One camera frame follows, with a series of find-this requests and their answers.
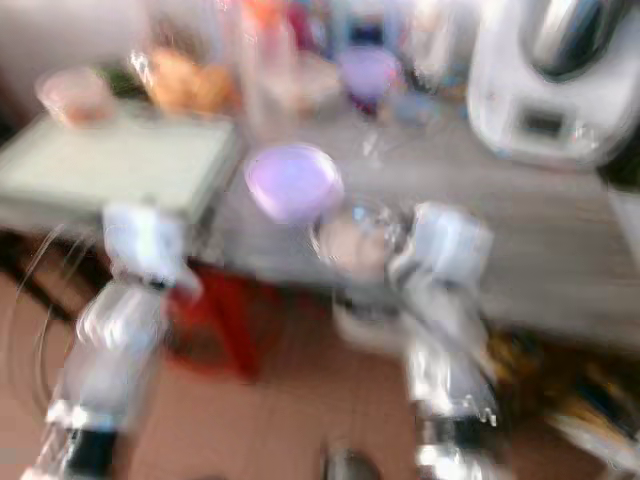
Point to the pink plastic container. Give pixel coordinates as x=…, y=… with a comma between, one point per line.
x=74, y=97

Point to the white rectangular tray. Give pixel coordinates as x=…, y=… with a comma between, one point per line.
x=120, y=165

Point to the purple cup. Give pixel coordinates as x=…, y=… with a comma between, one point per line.
x=368, y=80

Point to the red stool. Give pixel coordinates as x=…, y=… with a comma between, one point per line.
x=218, y=325

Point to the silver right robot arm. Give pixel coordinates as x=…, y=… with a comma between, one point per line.
x=450, y=370

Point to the clear glass bowl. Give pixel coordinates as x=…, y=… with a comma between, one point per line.
x=358, y=246

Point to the white box under table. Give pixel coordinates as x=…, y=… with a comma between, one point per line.
x=370, y=328

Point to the grey robot foot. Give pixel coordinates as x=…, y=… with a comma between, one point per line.
x=350, y=467

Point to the purple bowl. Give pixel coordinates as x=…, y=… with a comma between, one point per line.
x=293, y=183

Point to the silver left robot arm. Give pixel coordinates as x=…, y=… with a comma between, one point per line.
x=122, y=340

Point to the clear bag of bread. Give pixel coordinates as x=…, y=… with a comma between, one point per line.
x=188, y=82

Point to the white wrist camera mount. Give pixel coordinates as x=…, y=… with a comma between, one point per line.
x=147, y=245
x=448, y=250

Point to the white kitchen machine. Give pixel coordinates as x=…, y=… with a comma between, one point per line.
x=540, y=100

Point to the tall clear plastic jar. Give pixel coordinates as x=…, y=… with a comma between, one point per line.
x=268, y=70

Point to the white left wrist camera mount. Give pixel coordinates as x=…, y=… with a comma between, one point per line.
x=147, y=245

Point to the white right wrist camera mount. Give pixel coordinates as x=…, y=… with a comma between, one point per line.
x=448, y=250

